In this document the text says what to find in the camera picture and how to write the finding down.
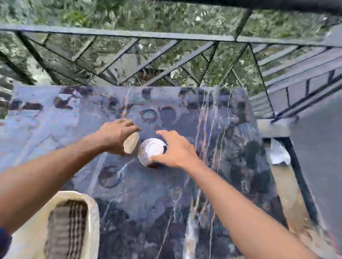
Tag person's right hand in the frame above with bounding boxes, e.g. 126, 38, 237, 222
150, 128, 204, 172

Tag person's left hand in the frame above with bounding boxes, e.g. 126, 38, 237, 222
92, 115, 143, 159

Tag cream cup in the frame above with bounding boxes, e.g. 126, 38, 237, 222
122, 130, 141, 156

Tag patterned bowl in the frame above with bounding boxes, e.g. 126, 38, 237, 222
136, 136, 169, 170

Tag brown checked cloth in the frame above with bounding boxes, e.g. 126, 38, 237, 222
42, 197, 90, 259

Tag cream plastic basket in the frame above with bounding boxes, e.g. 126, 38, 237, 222
3, 183, 106, 259

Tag person's right forearm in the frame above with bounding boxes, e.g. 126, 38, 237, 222
172, 161, 330, 259

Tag person's left forearm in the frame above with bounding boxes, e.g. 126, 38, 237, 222
0, 129, 108, 247

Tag dark marble table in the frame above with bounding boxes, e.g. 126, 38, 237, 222
0, 56, 306, 259

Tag crumpled white paper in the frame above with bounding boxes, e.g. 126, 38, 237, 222
267, 138, 294, 168

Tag green foliage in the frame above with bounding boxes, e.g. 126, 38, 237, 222
0, 0, 342, 124

